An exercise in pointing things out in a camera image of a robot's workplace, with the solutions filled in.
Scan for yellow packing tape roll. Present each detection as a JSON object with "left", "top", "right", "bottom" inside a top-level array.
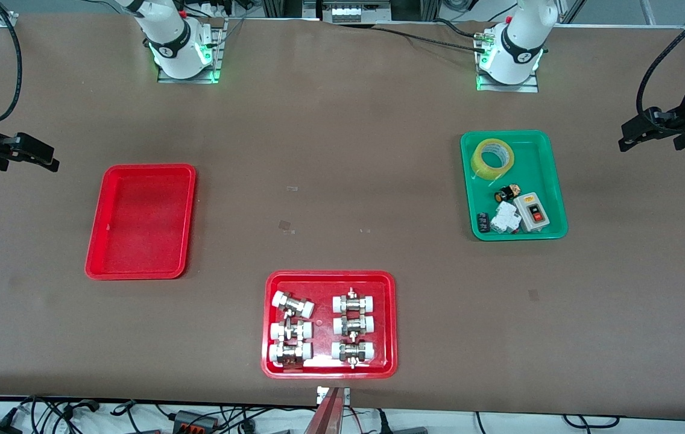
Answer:
[{"left": 471, "top": 138, "right": 515, "bottom": 181}]

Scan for green plastic tray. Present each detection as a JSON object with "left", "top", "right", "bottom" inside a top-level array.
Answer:
[{"left": 460, "top": 130, "right": 569, "bottom": 242}]

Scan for empty red plastic tray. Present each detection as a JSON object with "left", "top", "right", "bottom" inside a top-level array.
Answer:
[{"left": 84, "top": 164, "right": 197, "bottom": 281}]

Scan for red tray holding fittings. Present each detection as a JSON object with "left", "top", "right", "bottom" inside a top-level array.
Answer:
[{"left": 261, "top": 270, "right": 398, "bottom": 380}]

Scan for white circuit breaker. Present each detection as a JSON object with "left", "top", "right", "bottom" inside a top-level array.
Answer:
[{"left": 490, "top": 201, "right": 523, "bottom": 235}]

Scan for metal fitting with white caps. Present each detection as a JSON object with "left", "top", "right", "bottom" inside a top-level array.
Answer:
[
  {"left": 268, "top": 341, "right": 314, "bottom": 368},
  {"left": 270, "top": 319, "right": 314, "bottom": 342},
  {"left": 332, "top": 288, "right": 377, "bottom": 315},
  {"left": 332, "top": 314, "right": 376, "bottom": 336},
  {"left": 272, "top": 291, "right": 315, "bottom": 319},
  {"left": 330, "top": 340, "right": 376, "bottom": 369}
]

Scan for black box orange connectors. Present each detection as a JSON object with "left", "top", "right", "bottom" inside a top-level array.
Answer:
[{"left": 172, "top": 410, "right": 221, "bottom": 433}]

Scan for white power strip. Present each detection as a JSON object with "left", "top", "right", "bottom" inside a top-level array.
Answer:
[{"left": 330, "top": 5, "right": 374, "bottom": 24}]

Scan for red metal bar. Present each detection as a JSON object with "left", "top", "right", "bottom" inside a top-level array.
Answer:
[{"left": 303, "top": 387, "right": 347, "bottom": 434}]

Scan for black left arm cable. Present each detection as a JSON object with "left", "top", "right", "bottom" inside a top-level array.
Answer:
[{"left": 636, "top": 0, "right": 685, "bottom": 116}]

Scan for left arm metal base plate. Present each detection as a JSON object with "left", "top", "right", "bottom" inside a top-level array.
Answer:
[{"left": 476, "top": 36, "right": 540, "bottom": 93}]

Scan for grey switch box red button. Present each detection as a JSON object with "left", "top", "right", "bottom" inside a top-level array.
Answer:
[{"left": 513, "top": 192, "right": 552, "bottom": 234}]

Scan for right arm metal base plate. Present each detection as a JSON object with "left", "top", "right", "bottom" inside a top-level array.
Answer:
[{"left": 157, "top": 25, "right": 226, "bottom": 84}]

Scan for black cable across table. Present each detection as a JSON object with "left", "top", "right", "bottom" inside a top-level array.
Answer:
[{"left": 371, "top": 23, "right": 489, "bottom": 54}]

